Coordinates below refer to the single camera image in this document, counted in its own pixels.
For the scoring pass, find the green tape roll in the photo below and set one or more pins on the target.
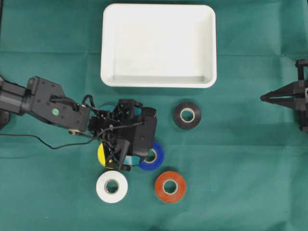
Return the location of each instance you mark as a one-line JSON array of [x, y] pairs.
[[109, 107]]

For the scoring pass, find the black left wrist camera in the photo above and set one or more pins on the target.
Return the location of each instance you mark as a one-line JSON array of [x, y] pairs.
[[144, 134]]

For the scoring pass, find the yellow tape roll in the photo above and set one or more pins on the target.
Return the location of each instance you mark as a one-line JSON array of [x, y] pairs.
[[102, 157]]

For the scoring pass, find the white tape roll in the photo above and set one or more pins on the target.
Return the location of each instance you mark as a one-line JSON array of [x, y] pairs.
[[112, 186]]

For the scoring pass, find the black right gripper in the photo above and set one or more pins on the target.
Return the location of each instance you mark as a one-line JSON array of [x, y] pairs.
[[289, 90]]

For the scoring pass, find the red tape roll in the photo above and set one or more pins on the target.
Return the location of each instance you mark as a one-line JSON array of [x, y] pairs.
[[170, 187]]

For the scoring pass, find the black tape roll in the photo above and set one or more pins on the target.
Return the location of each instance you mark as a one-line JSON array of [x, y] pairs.
[[187, 115]]

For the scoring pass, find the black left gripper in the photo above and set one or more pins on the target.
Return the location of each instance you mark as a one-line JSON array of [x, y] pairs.
[[116, 127]]

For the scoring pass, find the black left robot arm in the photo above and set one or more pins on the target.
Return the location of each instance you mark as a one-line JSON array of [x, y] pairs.
[[46, 101]]

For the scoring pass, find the white plastic case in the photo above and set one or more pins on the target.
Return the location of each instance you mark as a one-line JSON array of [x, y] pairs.
[[159, 46]]

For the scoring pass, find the blue tape roll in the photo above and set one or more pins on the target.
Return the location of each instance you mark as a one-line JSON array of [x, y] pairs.
[[157, 162]]

